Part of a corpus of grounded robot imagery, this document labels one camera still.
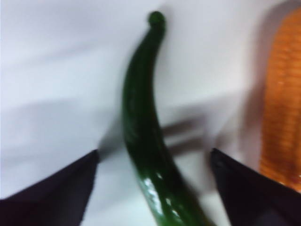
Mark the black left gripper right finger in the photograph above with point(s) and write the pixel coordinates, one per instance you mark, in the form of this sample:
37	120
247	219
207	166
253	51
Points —
258	200

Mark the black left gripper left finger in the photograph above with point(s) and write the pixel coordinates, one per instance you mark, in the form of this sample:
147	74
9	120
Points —
54	197

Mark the orange corn cob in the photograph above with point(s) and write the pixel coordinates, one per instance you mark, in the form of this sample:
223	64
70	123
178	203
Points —
284	106

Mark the dark green cucumber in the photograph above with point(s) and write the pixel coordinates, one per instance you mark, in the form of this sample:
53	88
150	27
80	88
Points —
143	117

